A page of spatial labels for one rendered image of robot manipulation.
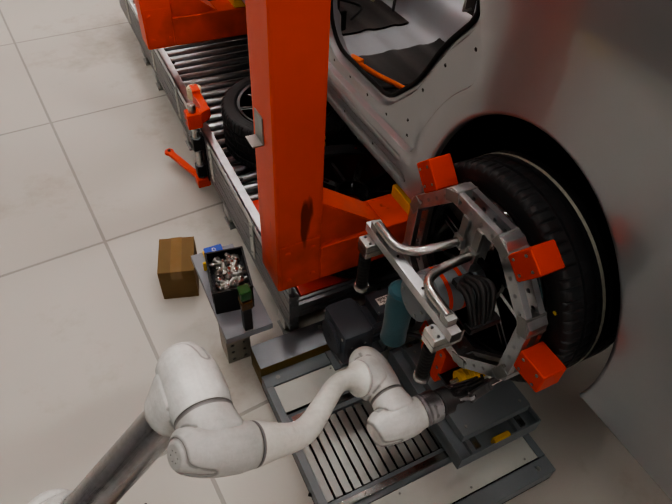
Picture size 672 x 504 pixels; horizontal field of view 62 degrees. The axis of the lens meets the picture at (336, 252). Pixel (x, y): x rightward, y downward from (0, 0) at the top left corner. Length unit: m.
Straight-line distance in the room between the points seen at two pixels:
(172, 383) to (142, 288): 1.52
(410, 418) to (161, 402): 0.64
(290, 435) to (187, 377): 0.26
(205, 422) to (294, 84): 0.83
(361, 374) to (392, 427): 0.16
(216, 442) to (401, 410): 0.56
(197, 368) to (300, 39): 0.80
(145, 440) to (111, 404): 1.07
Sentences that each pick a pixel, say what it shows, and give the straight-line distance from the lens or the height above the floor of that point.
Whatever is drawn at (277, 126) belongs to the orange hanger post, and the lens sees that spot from 1.51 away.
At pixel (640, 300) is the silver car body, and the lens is 1.36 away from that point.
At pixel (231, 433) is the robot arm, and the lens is 1.20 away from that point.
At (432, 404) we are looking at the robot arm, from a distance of 1.57.
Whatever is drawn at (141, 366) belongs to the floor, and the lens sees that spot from 2.49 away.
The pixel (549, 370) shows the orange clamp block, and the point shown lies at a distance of 1.47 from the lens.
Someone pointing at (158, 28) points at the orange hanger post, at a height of 0.64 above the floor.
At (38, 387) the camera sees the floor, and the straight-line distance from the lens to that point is 2.57.
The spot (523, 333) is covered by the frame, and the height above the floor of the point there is 0.94.
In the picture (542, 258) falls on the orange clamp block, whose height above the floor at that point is 1.15.
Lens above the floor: 2.03
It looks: 46 degrees down
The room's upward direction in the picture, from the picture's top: 4 degrees clockwise
